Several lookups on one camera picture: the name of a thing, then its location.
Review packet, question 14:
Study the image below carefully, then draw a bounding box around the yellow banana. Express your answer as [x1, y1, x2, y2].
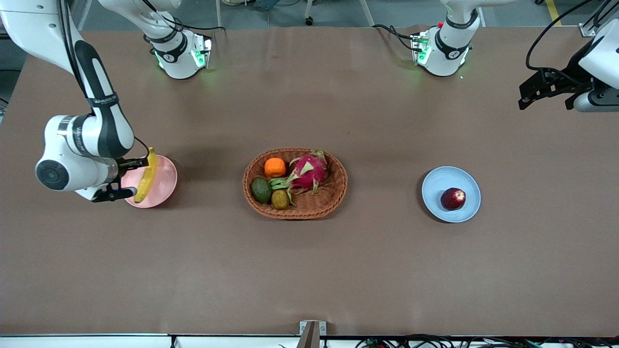
[134, 147, 159, 203]

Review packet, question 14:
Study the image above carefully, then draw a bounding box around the red apple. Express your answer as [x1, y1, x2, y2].
[441, 188, 467, 211]

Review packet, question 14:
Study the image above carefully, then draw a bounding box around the pink plate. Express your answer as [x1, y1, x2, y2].
[120, 155, 178, 209]

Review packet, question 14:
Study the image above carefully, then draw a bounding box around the blue plate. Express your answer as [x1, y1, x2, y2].
[421, 166, 482, 223]

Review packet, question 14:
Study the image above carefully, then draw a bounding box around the green avocado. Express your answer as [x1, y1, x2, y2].
[251, 177, 273, 204]

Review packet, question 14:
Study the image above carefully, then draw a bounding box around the orange fruit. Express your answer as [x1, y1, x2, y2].
[264, 158, 287, 178]

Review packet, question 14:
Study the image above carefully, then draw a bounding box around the brown kiwi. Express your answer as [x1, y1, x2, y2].
[271, 189, 291, 211]

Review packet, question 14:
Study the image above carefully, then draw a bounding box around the pink dragon fruit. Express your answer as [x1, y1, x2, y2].
[269, 150, 328, 206]

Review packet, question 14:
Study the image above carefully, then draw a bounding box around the brown wicker basket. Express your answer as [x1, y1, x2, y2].
[242, 148, 348, 220]

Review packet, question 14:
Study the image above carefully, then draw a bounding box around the black right base cable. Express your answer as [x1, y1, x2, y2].
[143, 0, 227, 35]

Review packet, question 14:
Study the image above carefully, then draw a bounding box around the black base cable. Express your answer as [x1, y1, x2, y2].
[371, 24, 417, 52]
[143, 0, 227, 35]

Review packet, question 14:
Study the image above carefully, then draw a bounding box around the black left base cable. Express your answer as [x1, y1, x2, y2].
[371, 24, 417, 52]

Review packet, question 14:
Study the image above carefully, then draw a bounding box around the metal table bracket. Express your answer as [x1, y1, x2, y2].
[299, 320, 327, 348]

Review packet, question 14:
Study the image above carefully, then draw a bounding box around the black cable bundle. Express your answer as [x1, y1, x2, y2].
[355, 334, 619, 348]

